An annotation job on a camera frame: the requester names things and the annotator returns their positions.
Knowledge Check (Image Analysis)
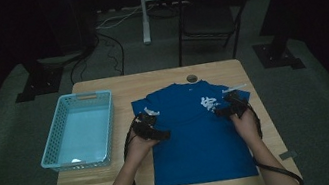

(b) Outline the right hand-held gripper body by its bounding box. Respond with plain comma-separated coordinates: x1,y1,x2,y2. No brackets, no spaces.
221,83,254,122

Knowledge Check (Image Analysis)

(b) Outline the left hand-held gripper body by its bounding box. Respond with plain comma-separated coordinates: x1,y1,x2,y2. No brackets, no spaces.
128,105,165,143

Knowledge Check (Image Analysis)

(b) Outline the blue t-shirt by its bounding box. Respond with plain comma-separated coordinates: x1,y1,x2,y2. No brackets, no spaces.
128,71,265,185

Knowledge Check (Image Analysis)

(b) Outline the person's left hand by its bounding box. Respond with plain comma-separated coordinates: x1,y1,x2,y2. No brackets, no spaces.
121,129,166,172

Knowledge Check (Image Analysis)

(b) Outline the person's right hand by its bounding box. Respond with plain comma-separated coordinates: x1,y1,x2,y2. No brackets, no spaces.
229,107,264,150

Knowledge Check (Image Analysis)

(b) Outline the light blue plastic basket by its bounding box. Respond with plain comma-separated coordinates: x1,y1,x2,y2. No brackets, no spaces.
29,86,125,178

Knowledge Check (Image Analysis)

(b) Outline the black metal stand base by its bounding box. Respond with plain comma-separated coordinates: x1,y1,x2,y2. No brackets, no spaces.
243,0,308,78
8,54,70,105

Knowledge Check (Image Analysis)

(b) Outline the grey tape strip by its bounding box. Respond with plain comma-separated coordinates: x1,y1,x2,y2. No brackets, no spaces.
278,148,299,161

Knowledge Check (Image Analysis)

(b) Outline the black folding chair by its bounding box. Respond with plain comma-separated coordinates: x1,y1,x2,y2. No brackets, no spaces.
167,0,262,69

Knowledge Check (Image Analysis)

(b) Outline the grey table cable grommet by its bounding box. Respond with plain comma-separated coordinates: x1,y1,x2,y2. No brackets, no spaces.
185,73,199,85

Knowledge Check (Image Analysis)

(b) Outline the black floor cable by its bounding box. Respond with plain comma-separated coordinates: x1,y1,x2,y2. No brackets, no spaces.
62,28,129,86

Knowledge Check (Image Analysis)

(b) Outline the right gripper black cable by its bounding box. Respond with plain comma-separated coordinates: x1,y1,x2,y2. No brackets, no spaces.
242,93,306,185

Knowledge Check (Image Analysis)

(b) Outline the white floor cable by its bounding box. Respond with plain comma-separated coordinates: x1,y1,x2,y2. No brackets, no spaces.
92,4,146,31

